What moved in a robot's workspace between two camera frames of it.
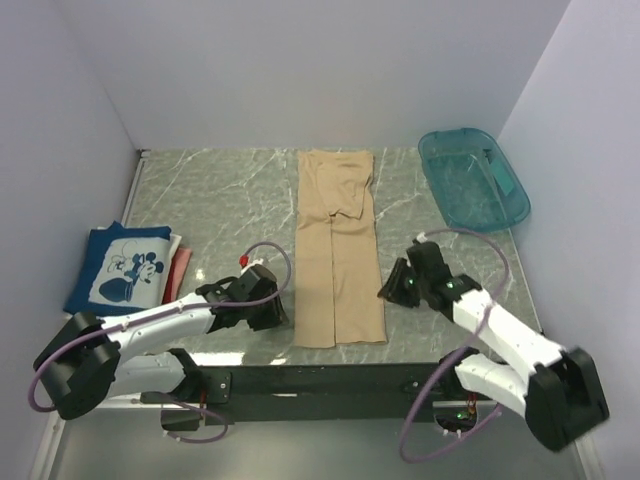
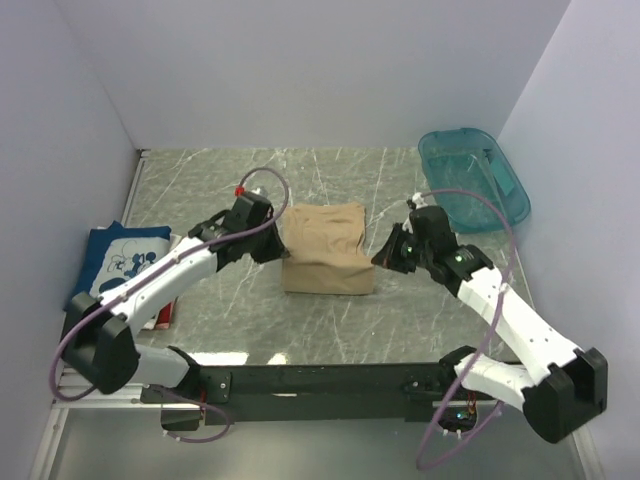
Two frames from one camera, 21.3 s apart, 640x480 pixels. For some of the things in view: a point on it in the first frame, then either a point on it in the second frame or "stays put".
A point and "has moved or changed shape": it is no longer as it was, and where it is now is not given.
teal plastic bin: [473, 183] stays put
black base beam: [277, 393] stays put
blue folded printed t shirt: [122, 269] stays put
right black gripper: [401, 285] to [396, 248]
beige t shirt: [338, 297] has moved or changed shape
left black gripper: [270, 310] to [270, 242]
